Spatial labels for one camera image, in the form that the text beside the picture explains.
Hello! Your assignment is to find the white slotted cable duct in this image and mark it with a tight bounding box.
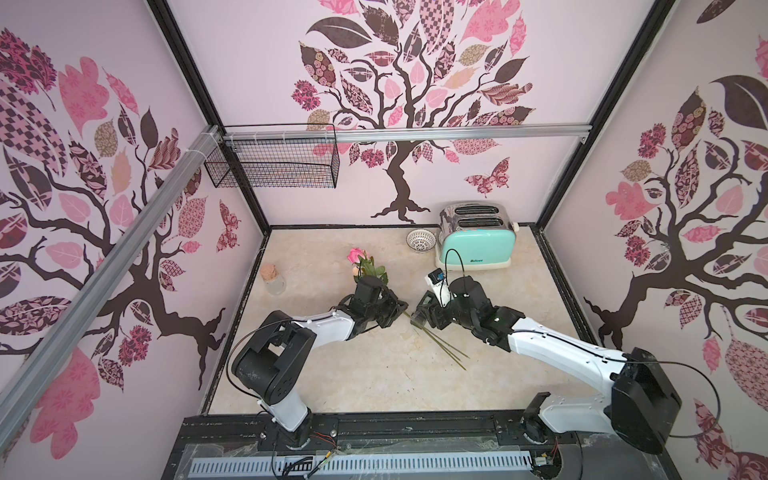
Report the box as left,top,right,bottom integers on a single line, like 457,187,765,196
187,451,533,479

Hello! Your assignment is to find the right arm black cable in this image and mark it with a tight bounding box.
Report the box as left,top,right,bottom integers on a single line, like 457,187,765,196
623,356,721,439

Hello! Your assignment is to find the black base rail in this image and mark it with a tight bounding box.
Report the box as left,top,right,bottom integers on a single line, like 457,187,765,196
161,410,680,479

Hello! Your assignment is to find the peach artificial rose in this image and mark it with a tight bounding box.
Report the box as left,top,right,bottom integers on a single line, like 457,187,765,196
353,263,469,370

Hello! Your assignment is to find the patterned white bowl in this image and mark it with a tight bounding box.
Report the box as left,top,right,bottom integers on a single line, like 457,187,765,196
406,229,437,253

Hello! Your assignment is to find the pink artificial rose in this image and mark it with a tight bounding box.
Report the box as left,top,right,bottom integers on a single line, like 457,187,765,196
346,247,470,361

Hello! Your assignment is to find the rear aluminium frame rail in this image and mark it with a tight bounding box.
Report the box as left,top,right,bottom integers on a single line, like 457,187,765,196
224,124,592,143

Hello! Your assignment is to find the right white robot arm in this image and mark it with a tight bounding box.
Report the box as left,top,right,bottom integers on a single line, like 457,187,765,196
419,269,682,454

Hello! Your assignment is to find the mint green toaster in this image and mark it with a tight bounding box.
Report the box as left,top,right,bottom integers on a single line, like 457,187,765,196
435,202,520,271

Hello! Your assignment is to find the black wire basket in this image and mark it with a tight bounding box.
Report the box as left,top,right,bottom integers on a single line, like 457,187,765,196
204,122,341,189

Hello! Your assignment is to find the aluminium frame rail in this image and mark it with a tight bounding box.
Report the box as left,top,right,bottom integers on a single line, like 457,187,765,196
224,124,592,143
1,125,221,448

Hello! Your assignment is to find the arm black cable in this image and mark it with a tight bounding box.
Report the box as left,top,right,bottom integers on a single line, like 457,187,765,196
224,317,295,400
623,356,721,439

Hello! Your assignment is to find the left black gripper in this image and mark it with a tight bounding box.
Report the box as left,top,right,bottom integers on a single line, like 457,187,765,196
366,289,409,329

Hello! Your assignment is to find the left aluminium frame rail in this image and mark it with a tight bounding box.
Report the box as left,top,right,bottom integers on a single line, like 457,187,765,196
1,125,221,448

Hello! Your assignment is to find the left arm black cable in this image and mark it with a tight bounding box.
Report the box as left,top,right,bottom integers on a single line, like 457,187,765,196
224,317,295,400

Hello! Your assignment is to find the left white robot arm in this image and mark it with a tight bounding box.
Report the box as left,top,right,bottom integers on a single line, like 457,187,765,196
228,276,408,448

